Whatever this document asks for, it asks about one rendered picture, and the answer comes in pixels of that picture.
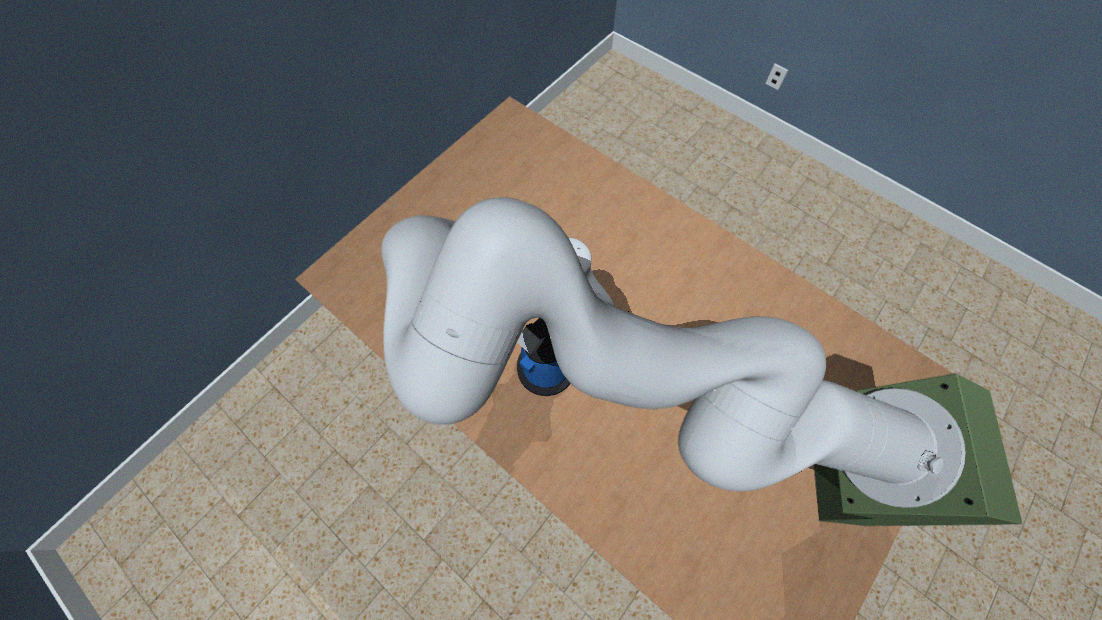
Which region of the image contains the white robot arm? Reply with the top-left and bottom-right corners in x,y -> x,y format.
381,197 -> 966,508

